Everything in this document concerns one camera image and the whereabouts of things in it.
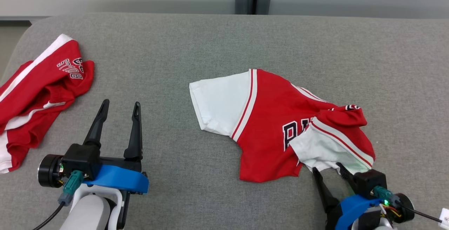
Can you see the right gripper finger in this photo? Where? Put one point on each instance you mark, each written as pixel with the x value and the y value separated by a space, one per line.
pixel 324 191
pixel 347 177

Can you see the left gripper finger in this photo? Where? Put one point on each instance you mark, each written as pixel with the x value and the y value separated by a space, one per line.
pixel 95 126
pixel 135 135

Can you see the red white basketball shorts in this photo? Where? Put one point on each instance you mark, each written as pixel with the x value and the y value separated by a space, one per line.
pixel 38 93

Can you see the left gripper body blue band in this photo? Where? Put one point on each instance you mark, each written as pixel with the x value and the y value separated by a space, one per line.
pixel 119 179

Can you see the red white basketball jersey shirt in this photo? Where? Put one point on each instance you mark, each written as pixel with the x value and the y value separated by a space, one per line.
pixel 270 124

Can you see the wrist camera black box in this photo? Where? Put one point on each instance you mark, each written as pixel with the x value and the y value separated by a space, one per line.
pixel 370 182
pixel 81 159

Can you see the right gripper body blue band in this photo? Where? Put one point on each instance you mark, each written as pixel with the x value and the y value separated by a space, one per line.
pixel 352 205

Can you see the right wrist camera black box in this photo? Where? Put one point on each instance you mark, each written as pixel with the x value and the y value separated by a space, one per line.
pixel 370 182

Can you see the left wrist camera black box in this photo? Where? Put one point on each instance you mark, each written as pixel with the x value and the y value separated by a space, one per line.
pixel 81 159

